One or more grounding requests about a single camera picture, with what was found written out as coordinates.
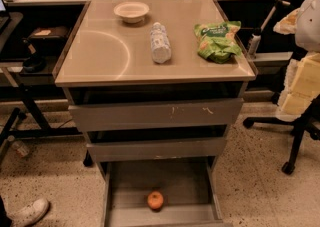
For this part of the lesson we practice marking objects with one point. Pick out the orange fruit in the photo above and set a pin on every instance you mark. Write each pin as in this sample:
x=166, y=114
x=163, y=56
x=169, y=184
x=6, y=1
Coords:
x=155, y=200

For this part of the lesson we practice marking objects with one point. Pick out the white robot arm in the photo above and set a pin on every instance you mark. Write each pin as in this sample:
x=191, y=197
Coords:
x=298, y=83

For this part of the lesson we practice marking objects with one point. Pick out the grey drawer cabinet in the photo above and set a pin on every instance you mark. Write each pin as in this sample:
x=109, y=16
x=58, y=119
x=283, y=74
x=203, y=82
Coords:
x=110, y=62

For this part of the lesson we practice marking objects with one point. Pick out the grey top drawer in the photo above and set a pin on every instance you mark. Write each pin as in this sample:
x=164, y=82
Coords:
x=148, y=115

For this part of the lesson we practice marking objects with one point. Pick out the grey middle drawer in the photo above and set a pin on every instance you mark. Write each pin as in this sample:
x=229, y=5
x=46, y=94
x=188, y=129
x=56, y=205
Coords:
x=156, y=149

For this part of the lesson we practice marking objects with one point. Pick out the grey open bottom drawer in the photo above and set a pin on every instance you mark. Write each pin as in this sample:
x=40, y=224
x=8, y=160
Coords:
x=186, y=185

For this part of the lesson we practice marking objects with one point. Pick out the clear plastic water bottle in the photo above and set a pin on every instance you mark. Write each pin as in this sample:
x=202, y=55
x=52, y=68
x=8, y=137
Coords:
x=160, y=45

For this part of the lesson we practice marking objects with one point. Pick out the green chip bag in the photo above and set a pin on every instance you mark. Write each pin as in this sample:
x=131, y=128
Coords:
x=216, y=41

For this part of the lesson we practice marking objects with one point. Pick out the white paper bowl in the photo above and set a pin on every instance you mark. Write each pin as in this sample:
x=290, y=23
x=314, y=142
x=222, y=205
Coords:
x=131, y=12

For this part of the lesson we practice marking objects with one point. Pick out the white spray bottle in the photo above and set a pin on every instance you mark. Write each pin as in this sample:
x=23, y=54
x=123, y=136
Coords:
x=254, y=42

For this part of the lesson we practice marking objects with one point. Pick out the black box on shelf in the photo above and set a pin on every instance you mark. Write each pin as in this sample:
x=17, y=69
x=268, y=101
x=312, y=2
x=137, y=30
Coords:
x=49, y=37

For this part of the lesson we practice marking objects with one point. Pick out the plastic bottle on floor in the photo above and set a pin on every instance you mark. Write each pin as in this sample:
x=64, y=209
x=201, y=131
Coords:
x=20, y=147

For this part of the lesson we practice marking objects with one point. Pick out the black office chair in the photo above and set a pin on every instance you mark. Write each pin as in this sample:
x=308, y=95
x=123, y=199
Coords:
x=303, y=124

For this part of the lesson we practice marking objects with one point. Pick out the white sneaker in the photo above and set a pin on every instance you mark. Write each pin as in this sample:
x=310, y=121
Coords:
x=30, y=214

